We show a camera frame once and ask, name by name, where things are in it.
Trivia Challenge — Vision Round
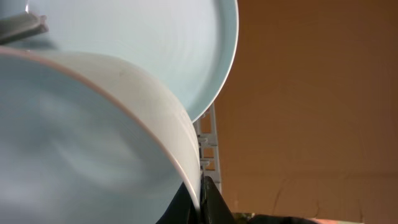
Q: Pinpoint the light blue plate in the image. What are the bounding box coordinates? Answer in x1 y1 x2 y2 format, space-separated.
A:
1 0 239 121

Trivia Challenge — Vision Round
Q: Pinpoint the grey dishwasher rack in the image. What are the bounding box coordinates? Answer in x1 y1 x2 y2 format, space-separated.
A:
193 103 222 193

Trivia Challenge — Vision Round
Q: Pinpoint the light blue bowl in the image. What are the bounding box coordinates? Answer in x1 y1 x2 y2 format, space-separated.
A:
1 47 201 223

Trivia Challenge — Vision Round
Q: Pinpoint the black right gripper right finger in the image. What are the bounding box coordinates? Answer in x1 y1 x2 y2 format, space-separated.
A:
200 176 236 224

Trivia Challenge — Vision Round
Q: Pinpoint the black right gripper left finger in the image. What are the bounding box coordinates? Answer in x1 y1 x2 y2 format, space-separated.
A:
156 183 195 224

